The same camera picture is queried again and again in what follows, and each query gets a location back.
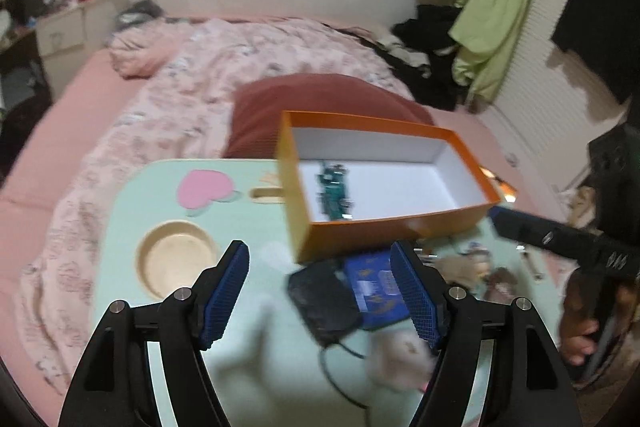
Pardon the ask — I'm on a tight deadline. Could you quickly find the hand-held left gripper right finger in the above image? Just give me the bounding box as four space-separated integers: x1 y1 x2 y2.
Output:
389 239 583 427

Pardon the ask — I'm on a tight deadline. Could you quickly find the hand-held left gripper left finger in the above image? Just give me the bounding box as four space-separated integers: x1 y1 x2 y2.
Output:
59 239 251 427

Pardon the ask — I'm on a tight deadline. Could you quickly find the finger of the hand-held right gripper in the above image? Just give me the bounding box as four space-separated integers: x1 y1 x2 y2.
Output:
487 206 640 280

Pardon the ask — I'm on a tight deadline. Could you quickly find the blue tin case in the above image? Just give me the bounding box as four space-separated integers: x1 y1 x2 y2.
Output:
344 252 416 332

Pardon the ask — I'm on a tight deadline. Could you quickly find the beige fluffy pom-pom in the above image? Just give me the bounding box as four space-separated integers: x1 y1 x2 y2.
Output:
439 254 481 288

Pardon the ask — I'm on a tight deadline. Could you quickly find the clear plastic bag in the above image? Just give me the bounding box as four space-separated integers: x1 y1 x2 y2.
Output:
367 331 436 393

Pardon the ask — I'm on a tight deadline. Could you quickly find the black pouch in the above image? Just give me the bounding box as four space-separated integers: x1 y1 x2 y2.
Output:
287 262 362 348

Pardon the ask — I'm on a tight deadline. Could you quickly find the orange cardboard box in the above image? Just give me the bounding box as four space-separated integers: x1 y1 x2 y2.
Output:
274 109 502 265

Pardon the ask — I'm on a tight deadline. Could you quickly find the green toy car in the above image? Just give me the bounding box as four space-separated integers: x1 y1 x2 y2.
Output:
315 161 357 223

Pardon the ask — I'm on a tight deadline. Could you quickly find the person's right hand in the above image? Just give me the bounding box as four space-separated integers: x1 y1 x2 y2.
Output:
556 264 601 367

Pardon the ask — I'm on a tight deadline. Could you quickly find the white louvred wardrobe door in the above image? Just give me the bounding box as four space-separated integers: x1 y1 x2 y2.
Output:
492 0 640 208

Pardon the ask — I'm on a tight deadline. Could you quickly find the dark hanging garment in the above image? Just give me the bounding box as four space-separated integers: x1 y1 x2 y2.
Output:
550 0 640 102

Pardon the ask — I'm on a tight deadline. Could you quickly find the black clothes pile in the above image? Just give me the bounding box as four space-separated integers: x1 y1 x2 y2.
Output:
390 4 473 110

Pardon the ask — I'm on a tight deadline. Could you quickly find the pink floral duvet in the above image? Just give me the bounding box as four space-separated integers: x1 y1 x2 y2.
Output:
15 17 416 393

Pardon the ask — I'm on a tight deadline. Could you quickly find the maroon pillow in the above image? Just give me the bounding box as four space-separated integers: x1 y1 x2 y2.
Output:
222 74 436 160

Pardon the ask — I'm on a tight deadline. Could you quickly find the pink bed sheet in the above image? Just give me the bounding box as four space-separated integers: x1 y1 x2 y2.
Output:
0 49 151 258

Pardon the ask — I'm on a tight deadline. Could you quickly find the grey cloth bundle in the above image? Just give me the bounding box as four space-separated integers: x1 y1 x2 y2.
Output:
117 0 166 28

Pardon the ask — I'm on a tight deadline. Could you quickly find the white drawer cabinet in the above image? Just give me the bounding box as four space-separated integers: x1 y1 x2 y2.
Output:
35 7 91 58

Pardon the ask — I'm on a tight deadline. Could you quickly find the black cable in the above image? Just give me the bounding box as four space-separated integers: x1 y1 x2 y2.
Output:
320 341 381 410

